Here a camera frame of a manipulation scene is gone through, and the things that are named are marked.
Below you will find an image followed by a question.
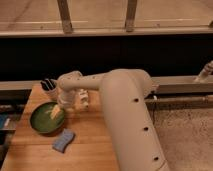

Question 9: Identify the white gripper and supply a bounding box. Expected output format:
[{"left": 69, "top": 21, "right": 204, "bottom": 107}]
[{"left": 50, "top": 90, "right": 77, "bottom": 119}]

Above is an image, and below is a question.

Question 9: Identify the green ceramic bowl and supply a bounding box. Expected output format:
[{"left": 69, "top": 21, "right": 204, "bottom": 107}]
[{"left": 30, "top": 102, "right": 66, "bottom": 134}]

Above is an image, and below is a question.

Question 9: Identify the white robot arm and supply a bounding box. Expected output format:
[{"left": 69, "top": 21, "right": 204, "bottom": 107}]
[{"left": 57, "top": 69, "right": 171, "bottom": 171}]

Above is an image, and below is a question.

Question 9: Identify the white cup with black items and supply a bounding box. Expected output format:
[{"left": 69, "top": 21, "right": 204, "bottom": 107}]
[{"left": 40, "top": 78, "right": 58, "bottom": 101}]

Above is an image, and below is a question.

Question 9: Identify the blue sponge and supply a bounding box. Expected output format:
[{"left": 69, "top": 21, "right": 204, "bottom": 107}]
[{"left": 52, "top": 129, "right": 75, "bottom": 153}]

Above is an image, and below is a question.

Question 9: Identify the white squeeze tube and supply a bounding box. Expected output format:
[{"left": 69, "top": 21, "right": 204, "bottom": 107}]
[{"left": 78, "top": 89, "right": 89, "bottom": 108}]

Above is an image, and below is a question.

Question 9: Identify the left metal railing post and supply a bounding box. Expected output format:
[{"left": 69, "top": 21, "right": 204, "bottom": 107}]
[{"left": 57, "top": 0, "right": 73, "bottom": 34}]

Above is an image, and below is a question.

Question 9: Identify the metal railing post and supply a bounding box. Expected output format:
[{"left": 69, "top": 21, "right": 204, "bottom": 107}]
[
  {"left": 125, "top": 0, "right": 137, "bottom": 32},
  {"left": 57, "top": 0, "right": 73, "bottom": 34}
]

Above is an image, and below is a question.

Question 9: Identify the right metal railing post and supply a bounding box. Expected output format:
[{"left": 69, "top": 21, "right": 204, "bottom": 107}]
[{"left": 125, "top": 0, "right": 137, "bottom": 32}]

